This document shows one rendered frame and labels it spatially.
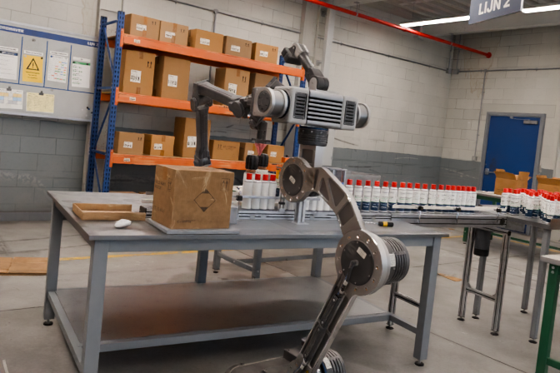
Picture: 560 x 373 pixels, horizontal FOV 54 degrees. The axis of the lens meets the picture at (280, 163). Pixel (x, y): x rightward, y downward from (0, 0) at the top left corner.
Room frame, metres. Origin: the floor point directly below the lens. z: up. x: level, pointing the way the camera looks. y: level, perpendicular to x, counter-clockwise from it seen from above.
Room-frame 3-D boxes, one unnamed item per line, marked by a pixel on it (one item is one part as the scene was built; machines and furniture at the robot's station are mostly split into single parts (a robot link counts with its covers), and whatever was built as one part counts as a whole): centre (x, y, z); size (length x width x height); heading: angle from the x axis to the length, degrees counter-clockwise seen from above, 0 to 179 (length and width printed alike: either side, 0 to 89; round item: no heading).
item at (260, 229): (3.31, 0.17, 0.82); 2.10 x 1.31 x 0.02; 120
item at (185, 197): (2.60, 0.40, 0.99); 0.30 x 0.24 x 0.27; 125
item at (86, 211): (2.71, 0.83, 0.85); 0.30 x 0.26 x 0.04; 120
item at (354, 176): (5.35, -0.66, 0.91); 0.60 x 0.40 x 0.22; 131
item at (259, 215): (3.21, -0.03, 0.85); 1.65 x 0.11 x 0.05; 120
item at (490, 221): (3.92, -1.25, 0.47); 1.17 x 0.38 x 0.94; 120
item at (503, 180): (7.90, -3.36, 0.97); 0.47 x 0.41 x 0.37; 124
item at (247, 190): (3.10, 0.17, 0.98); 0.05 x 0.05 x 0.20
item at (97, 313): (3.31, 0.17, 0.40); 2.04 x 1.25 x 0.81; 120
